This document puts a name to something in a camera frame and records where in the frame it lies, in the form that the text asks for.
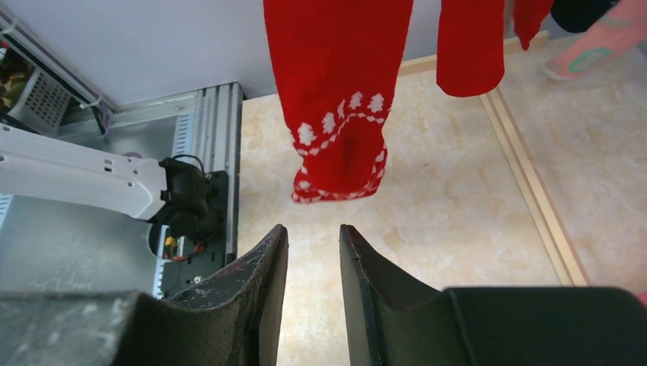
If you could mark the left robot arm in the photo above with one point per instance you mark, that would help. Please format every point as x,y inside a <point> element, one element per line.
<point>168,192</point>

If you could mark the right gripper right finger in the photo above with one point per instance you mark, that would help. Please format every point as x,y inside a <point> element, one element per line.
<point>392,318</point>

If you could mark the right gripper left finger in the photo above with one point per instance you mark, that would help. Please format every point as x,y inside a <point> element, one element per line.
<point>232,317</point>

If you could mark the red sock rear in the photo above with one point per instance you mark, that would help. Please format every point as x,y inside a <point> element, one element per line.
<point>470,51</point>

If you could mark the red patterned sock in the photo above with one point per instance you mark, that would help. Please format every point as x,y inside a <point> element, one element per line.
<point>336,65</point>

